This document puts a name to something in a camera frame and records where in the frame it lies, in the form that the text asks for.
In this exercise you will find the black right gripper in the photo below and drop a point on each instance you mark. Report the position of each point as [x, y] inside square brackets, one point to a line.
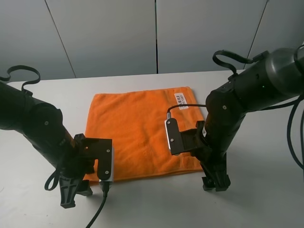
[210, 159]

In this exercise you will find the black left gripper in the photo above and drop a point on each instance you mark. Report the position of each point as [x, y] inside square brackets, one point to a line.
[77, 161]

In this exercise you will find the orange terry towel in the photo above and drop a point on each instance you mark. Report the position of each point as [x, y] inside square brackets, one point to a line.
[135, 123]

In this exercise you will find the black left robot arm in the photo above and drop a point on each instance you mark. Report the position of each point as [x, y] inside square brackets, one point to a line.
[42, 125]

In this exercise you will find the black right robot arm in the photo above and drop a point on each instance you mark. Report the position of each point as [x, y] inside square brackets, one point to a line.
[256, 84]

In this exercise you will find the white towel label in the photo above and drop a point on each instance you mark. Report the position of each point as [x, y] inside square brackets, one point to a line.
[181, 99]

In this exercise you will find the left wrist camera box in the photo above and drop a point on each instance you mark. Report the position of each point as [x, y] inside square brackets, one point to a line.
[100, 155]

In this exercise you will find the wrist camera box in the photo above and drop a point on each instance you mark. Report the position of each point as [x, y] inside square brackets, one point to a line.
[100, 155]
[175, 137]

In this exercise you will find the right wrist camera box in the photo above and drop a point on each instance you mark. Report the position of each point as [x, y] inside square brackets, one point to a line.
[175, 137]

